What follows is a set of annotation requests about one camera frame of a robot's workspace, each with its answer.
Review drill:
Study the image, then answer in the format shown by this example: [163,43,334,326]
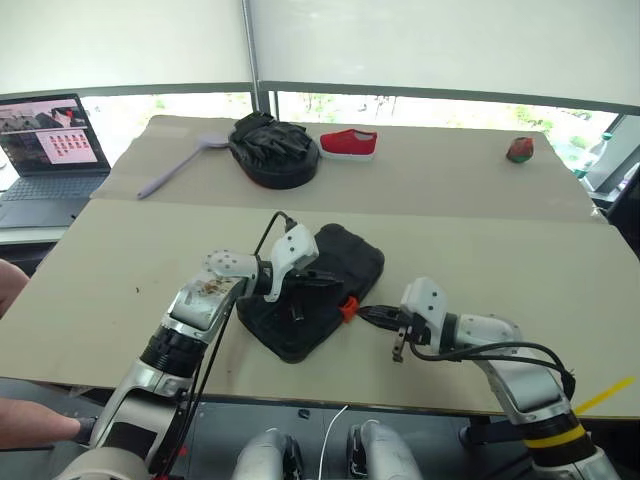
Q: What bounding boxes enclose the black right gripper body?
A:
[391,309,431,364]

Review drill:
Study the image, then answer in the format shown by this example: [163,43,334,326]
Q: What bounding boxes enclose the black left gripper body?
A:
[277,268,322,302]

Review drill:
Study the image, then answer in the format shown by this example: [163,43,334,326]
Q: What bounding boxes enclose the black plastic tool case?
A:
[235,223,386,365]

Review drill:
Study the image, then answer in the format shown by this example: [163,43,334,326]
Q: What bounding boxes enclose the black round pad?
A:
[233,142,321,190]

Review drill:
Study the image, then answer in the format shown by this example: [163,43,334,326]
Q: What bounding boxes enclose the silver rounded robot leg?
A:
[230,428,304,480]
[347,418,424,480]

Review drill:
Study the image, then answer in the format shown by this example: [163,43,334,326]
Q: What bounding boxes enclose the red slip-on shoe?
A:
[318,128,379,162]

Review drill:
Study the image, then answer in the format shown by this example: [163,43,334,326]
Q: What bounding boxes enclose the black gloves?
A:
[230,113,310,160]

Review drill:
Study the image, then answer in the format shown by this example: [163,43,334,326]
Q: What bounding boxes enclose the lilac silicone spatula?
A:
[136,132,232,200]

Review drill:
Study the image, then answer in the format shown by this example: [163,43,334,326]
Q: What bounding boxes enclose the yellow zip tie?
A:
[522,377,636,449]

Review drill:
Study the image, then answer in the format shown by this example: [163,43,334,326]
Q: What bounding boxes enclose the red green strawberry toy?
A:
[505,137,535,165]

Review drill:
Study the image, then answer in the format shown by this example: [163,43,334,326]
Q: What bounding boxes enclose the black chair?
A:
[589,159,640,241]

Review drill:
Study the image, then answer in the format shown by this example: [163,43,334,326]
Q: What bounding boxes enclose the clear bottle green cap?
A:
[574,130,616,191]

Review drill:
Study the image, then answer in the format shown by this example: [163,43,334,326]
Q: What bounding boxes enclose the dark grey laptop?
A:
[0,93,112,230]

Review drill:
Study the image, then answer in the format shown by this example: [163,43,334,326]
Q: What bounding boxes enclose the person bare leg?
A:
[0,258,29,319]
[0,397,84,455]

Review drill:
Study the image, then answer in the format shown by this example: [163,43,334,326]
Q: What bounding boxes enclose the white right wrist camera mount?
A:
[399,277,449,346]

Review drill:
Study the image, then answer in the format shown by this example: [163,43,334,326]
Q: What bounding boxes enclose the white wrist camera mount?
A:
[263,223,320,304]
[399,277,449,346]

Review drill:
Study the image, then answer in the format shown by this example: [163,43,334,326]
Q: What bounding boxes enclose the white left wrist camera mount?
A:
[263,223,320,304]

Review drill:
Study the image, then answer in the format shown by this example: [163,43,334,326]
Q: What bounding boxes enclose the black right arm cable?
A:
[407,341,577,404]

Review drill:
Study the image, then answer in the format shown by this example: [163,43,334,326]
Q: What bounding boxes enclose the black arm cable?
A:
[407,341,577,404]
[149,210,301,480]

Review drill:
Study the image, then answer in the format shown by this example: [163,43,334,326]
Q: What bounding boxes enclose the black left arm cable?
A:
[149,210,301,480]

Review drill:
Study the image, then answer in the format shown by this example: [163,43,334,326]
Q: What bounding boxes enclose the thin white cable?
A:
[319,404,350,480]

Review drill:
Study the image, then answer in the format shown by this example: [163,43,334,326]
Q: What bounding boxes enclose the grey window frame post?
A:
[241,0,279,119]

